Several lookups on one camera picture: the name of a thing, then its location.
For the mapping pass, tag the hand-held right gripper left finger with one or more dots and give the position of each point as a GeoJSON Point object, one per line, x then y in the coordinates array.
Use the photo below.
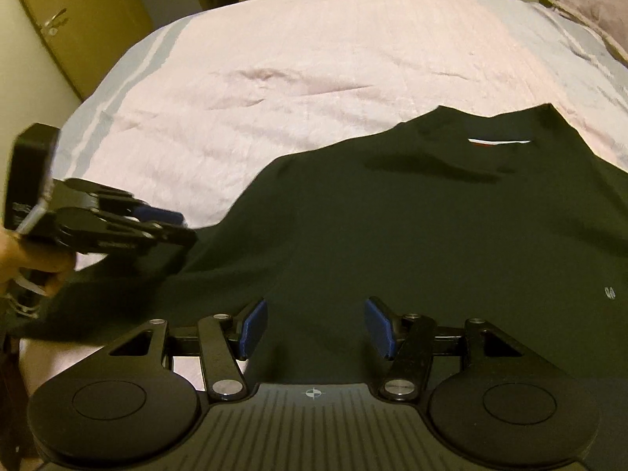
{"type": "Point", "coordinates": [253, 326]}

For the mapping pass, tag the person's left hand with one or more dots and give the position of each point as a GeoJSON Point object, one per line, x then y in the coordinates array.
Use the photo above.
{"type": "Point", "coordinates": [22, 255]}

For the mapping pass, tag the pink bed sheet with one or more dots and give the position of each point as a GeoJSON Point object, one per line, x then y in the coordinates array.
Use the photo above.
{"type": "Point", "coordinates": [304, 88]}

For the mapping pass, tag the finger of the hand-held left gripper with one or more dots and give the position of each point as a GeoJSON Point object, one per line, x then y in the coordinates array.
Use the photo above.
{"type": "Point", "coordinates": [152, 215]}
{"type": "Point", "coordinates": [147, 238]}

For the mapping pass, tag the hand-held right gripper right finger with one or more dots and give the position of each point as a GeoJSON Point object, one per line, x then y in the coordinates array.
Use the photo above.
{"type": "Point", "coordinates": [380, 326]}

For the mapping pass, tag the purple pillow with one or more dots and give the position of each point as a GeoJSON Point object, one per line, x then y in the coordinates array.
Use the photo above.
{"type": "Point", "coordinates": [596, 14]}

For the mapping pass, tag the wooden door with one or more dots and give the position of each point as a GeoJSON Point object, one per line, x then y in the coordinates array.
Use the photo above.
{"type": "Point", "coordinates": [78, 19]}

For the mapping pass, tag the dark green shirt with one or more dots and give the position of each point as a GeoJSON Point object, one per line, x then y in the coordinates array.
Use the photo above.
{"type": "Point", "coordinates": [373, 235]}

